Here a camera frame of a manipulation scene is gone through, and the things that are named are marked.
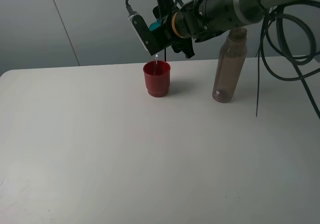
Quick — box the black camera cable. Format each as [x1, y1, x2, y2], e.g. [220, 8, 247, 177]
[124, 0, 320, 119]

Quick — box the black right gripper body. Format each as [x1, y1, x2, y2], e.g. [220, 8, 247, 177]
[133, 4, 191, 56]

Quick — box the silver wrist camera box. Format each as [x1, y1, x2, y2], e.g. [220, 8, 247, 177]
[128, 11, 149, 53]

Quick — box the teal translucent plastic cup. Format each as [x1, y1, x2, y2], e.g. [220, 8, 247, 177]
[149, 16, 167, 34]

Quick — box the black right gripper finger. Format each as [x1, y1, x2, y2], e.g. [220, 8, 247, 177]
[171, 38, 195, 59]
[152, 0, 175, 24]

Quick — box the red plastic cup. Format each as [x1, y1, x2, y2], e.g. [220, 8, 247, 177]
[143, 60, 171, 98]

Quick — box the brown translucent water bottle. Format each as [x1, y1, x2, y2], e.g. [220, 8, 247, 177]
[212, 27, 247, 103]

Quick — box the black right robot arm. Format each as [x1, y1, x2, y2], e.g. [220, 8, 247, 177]
[125, 0, 299, 59]

